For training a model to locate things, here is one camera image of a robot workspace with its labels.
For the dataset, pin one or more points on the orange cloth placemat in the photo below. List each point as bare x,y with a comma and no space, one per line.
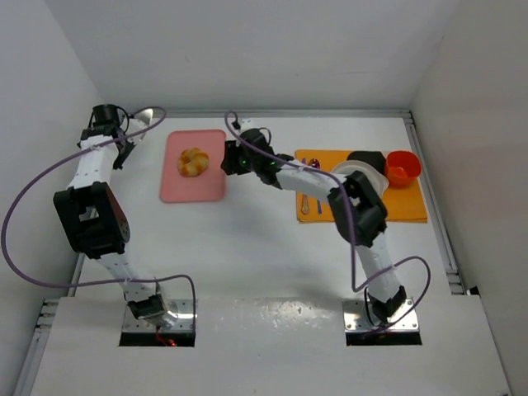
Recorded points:
403,204

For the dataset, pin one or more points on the golden knotted bread roll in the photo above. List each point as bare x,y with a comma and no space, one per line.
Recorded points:
193,162

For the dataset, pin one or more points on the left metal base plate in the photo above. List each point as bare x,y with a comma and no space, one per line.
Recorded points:
177,319

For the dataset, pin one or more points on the iridescent spoon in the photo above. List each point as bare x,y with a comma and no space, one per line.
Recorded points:
313,162

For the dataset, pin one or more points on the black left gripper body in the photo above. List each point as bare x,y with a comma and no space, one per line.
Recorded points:
122,153

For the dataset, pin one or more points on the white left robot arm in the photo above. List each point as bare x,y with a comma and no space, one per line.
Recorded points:
91,216

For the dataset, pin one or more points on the iridescent table knife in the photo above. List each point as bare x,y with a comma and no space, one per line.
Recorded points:
305,205

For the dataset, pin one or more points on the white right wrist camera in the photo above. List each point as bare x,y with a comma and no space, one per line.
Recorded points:
241,125

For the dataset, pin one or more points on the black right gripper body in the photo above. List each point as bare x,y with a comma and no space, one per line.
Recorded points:
228,157

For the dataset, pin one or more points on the steel cake server wooden handle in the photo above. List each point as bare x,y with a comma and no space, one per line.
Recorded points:
144,119

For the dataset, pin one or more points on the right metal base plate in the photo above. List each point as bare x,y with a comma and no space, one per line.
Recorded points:
359,318

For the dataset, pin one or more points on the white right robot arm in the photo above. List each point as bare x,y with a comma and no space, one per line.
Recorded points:
358,212

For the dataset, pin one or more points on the white plate blue swirl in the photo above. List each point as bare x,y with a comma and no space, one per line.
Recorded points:
379,182

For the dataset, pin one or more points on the metal base plate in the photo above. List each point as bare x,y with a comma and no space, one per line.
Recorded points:
359,318
177,319

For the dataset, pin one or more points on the pink rectangular tray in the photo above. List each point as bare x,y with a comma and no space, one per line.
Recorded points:
210,184

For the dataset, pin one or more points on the black coaster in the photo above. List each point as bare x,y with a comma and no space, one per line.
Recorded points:
374,158

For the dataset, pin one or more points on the orange cup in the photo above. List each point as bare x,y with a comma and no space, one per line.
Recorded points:
402,168

